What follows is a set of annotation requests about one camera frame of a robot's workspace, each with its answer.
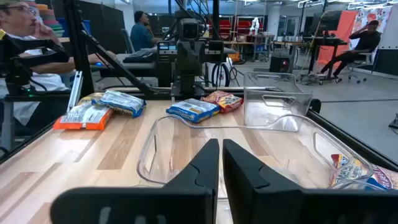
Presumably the black floor box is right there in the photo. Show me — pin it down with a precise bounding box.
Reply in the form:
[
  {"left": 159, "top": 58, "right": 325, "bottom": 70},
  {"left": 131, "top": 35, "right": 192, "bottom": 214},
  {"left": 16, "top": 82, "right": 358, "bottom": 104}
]
[{"left": 269, "top": 55, "right": 292, "bottom": 74}]

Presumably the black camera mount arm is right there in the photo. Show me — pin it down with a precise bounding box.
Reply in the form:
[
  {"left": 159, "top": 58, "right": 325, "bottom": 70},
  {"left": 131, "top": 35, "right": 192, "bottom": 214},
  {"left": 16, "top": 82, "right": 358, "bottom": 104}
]
[{"left": 0, "top": 37, "right": 70, "bottom": 96}]

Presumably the black table edge rail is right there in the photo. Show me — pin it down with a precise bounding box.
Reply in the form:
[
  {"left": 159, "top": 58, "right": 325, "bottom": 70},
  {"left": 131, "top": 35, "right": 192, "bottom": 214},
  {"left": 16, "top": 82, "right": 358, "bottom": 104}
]
[{"left": 306, "top": 98, "right": 398, "bottom": 172}]

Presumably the white partition board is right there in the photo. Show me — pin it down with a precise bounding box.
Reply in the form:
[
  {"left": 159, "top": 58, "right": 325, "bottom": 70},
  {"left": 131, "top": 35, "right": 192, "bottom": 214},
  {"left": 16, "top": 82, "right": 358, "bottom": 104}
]
[{"left": 372, "top": 6, "right": 398, "bottom": 77}]

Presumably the person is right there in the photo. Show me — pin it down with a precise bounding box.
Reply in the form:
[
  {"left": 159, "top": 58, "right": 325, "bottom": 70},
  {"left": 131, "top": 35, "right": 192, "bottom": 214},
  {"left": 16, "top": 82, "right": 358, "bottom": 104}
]
[
  {"left": 129, "top": 10, "right": 163, "bottom": 52},
  {"left": 309, "top": 19, "right": 382, "bottom": 78},
  {"left": 0, "top": 0, "right": 116, "bottom": 127}
]

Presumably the orange Maruchan noodle pack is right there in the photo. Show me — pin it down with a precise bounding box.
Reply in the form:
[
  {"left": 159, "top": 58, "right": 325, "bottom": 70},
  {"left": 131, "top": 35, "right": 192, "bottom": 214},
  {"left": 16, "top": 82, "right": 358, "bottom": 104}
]
[
  {"left": 77, "top": 91, "right": 105, "bottom": 106},
  {"left": 53, "top": 103, "right": 114, "bottom": 131}
]

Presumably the red Maruchan noodle pack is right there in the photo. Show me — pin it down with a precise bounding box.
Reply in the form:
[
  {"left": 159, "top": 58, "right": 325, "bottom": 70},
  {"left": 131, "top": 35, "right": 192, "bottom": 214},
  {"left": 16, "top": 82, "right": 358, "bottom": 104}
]
[
  {"left": 328, "top": 153, "right": 373, "bottom": 187},
  {"left": 201, "top": 90, "right": 244, "bottom": 114}
]

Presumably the clear plastic bin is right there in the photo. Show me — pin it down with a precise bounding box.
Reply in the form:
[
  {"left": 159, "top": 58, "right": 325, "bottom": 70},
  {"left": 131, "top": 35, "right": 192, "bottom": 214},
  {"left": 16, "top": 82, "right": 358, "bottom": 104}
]
[
  {"left": 243, "top": 72, "right": 313, "bottom": 132},
  {"left": 136, "top": 113, "right": 374, "bottom": 218}
]

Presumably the black keyboard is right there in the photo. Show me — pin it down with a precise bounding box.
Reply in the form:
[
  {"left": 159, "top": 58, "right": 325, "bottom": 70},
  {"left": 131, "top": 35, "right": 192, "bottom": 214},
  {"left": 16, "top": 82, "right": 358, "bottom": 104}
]
[{"left": 123, "top": 50, "right": 155, "bottom": 64}]

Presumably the black control box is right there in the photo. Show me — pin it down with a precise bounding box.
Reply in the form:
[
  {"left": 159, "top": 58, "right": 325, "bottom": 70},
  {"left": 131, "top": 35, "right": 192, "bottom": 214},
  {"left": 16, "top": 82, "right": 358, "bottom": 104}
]
[{"left": 155, "top": 40, "right": 178, "bottom": 88}]

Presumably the office chair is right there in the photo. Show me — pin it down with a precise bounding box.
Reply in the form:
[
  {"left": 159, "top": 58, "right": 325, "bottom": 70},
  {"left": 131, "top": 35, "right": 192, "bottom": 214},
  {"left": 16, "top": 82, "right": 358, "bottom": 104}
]
[{"left": 344, "top": 51, "right": 374, "bottom": 85}]

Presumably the black diagonal frame brace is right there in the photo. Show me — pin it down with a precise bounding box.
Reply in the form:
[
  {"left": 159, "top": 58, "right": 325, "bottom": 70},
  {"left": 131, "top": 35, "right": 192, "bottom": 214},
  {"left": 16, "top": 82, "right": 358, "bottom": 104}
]
[{"left": 81, "top": 30, "right": 164, "bottom": 96}]

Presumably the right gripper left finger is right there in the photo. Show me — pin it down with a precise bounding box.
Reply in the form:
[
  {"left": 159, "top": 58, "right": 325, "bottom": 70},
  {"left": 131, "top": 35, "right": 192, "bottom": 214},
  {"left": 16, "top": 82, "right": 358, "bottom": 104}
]
[{"left": 50, "top": 138, "right": 220, "bottom": 224}]

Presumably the gray desk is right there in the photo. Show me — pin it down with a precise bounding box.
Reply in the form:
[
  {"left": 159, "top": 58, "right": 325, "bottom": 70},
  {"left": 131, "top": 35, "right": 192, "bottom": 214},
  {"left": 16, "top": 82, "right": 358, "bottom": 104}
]
[{"left": 90, "top": 53, "right": 157, "bottom": 78}]

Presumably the black desk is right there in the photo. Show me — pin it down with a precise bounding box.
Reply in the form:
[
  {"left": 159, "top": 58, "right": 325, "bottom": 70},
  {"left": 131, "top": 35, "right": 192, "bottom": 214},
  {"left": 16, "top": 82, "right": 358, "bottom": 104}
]
[{"left": 302, "top": 35, "right": 348, "bottom": 75}]

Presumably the orange partition board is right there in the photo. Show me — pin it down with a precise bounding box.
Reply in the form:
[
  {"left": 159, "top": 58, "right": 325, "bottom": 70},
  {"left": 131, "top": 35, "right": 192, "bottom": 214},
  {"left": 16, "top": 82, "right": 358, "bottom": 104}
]
[{"left": 317, "top": 10, "right": 359, "bottom": 67}]

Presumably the black frame post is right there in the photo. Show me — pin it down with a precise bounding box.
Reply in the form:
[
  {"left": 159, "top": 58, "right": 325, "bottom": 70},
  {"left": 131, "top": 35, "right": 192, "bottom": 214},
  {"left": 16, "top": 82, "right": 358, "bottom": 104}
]
[{"left": 63, "top": 0, "right": 95, "bottom": 98}]

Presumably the black monitor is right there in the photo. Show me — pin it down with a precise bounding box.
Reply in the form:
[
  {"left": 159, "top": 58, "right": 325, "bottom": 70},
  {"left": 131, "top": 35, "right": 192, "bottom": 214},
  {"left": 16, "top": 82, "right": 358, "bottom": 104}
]
[{"left": 312, "top": 10, "right": 343, "bottom": 32}]

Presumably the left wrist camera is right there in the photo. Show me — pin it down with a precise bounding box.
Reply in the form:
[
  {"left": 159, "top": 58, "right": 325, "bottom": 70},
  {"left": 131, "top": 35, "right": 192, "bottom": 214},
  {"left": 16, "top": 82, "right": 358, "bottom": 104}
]
[{"left": 178, "top": 17, "right": 203, "bottom": 41}]

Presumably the colourful poster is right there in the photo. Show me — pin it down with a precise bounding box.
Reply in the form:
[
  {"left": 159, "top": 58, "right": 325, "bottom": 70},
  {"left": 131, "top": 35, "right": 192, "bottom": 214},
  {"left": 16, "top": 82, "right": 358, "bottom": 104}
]
[{"left": 350, "top": 5, "right": 393, "bottom": 49}]

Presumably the black cable loop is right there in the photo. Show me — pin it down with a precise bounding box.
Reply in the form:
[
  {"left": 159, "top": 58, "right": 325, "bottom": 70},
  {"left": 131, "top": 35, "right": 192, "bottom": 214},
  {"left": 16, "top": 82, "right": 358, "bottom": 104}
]
[{"left": 211, "top": 62, "right": 231, "bottom": 88}]

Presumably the red bin shelf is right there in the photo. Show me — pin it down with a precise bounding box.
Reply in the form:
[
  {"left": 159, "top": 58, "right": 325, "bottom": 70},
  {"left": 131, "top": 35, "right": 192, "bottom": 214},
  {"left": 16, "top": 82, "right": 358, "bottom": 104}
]
[{"left": 206, "top": 14, "right": 266, "bottom": 42}]

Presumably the blue storage bin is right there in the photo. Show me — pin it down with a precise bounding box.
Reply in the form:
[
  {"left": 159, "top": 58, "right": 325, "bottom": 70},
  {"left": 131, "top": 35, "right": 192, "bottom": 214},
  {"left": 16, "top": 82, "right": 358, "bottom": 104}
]
[{"left": 57, "top": 17, "right": 91, "bottom": 39}]

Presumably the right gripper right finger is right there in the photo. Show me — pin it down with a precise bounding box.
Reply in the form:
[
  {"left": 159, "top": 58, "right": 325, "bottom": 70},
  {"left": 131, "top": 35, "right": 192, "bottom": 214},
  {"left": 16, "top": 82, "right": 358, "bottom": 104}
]
[{"left": 222, "top": 138, "right": 398, "bottom": 224}]

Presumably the silver aluminium bracket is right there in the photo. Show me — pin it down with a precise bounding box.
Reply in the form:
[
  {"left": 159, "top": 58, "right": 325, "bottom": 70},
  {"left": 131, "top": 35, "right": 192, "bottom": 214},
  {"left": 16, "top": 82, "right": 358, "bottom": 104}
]
[{"left": 66, "top": 70, "right": 84, "bottom": 113}]

